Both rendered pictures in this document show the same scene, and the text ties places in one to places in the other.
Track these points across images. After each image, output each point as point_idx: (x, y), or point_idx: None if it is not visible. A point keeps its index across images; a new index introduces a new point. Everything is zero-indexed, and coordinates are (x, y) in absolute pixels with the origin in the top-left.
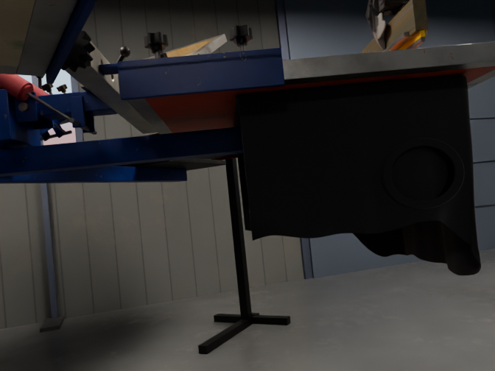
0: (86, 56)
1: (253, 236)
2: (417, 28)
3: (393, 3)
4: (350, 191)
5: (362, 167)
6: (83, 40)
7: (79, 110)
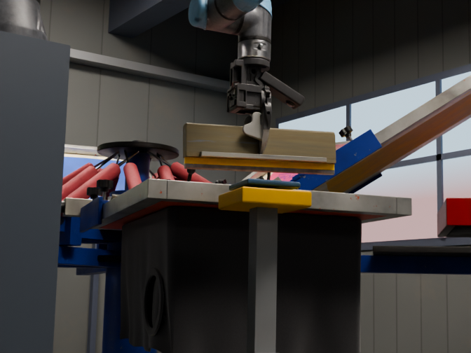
0: None
1: (120, 336)
2: (183, 155)
3: (235, 111)
4: (141, 309)
5: (143, 290)
6: None
7: None
